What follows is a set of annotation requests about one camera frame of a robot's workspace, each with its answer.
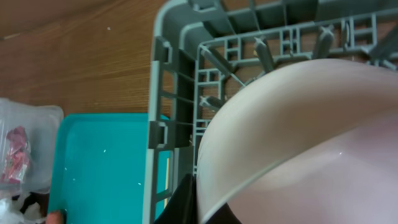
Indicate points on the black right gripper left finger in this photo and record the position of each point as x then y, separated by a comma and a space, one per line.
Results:
182, 206

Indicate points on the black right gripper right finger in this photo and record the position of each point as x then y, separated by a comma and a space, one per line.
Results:
224, 215

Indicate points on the orange carrot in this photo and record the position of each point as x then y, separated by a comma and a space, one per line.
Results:
56, 217

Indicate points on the pink bowl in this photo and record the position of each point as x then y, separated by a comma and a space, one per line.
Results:
312, 142

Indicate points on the clear plastic bin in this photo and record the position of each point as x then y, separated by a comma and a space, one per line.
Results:
41, 124

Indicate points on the teal plastic tray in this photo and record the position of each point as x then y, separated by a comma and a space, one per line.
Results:
99, 168

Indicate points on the red snack wrapper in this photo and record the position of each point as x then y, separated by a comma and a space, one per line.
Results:
17, 156

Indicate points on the white tissue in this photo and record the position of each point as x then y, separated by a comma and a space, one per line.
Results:
11, 210

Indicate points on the grey dishwasher rack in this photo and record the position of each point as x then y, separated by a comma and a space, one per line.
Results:
203, 52

